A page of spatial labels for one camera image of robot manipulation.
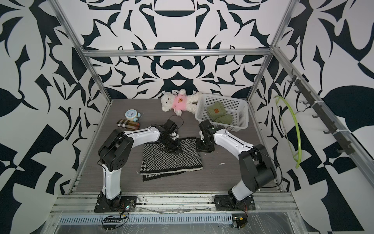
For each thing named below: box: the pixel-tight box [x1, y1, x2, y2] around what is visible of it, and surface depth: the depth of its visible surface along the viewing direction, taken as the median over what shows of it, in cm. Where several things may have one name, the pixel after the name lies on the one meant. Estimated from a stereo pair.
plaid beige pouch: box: [116, 118, 140, 131], surface depth 104 cm
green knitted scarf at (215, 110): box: [206, 101, 227, 122], surface depth 105 cm
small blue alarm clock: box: [124, 108, 142, 122], surface depth 107 cm
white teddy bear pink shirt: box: [160, 89, 202, 117], surface depth 110 cm
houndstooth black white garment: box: [139, 136, 204, 182], surface depth 86 cm
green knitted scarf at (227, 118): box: [213, 114, 233, 125], surface depth 104 cm
